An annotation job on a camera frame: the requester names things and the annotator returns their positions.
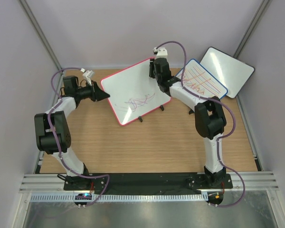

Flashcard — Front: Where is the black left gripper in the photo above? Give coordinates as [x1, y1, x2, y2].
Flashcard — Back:
[76, 81, 110, 103]

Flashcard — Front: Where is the pink framed whiteboard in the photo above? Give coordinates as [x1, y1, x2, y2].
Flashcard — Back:
[101, 58, 171, 126]

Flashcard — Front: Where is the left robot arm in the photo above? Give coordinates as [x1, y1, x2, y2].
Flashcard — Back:
[34, 76, 110, 190]

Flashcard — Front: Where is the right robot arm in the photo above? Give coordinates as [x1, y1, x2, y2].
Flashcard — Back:
[149, 57, 227, 188]

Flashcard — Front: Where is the blue framed whiteboard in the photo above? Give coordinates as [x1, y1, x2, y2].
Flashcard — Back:
[183, 59, 228, 99]

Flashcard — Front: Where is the black framed whiteboard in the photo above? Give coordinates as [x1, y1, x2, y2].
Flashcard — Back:
[200, 47, 255, 98]

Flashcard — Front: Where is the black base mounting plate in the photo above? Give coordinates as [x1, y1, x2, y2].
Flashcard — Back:
[57, 172, 233, 195]

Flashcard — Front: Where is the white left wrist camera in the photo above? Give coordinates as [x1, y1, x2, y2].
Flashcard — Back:
[80, 68, 94, 85]

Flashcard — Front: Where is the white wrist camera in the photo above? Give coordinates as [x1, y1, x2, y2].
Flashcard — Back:
[153, 47, 168, 59]
[80, 68, 94, 85]

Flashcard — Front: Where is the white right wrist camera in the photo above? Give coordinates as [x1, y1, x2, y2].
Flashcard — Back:
[153, 47, 168, 59]

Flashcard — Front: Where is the wire whiteboard stand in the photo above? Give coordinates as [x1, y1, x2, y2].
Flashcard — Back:
[138, 105, 165, 123]

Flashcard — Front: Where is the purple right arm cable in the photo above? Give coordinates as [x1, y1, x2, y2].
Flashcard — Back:
[156, 41, 246, 209]

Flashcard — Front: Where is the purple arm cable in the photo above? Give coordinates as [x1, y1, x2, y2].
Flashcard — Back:
[156, 41, 246, 209]
[51, 67, 110, 206]

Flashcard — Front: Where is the aluminium frame rail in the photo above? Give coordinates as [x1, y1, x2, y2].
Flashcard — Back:
[19, 171, 279, 192]

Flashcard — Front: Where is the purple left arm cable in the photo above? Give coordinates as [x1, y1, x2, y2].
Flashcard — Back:
[51, 67, 110, 206]

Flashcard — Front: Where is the grey slotted cable duct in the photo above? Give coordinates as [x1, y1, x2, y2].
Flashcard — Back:
[30, 192, 208, 203]

